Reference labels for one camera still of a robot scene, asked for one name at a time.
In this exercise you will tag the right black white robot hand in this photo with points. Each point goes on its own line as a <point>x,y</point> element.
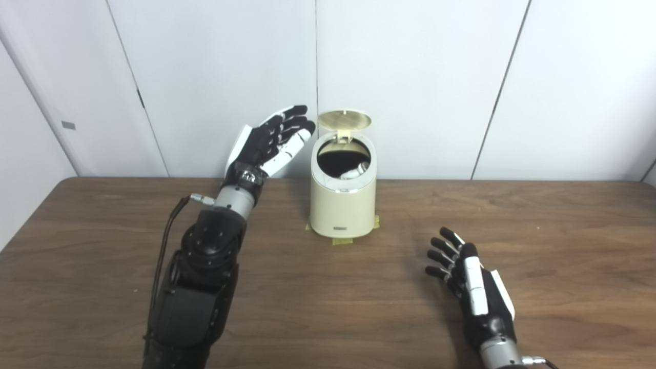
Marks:
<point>484,302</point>

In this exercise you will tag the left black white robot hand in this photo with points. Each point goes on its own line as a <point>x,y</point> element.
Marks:
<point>261,146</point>

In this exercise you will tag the small white plastic bottle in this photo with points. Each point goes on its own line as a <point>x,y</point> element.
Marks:
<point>356,171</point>

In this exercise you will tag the cream-colored lidded bin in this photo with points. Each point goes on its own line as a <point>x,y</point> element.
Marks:
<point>341,210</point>

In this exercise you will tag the black wall panel hinge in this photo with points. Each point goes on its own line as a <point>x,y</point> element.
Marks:
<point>141,98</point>

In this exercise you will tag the small grey wall label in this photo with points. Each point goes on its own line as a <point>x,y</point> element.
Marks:
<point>68,125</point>

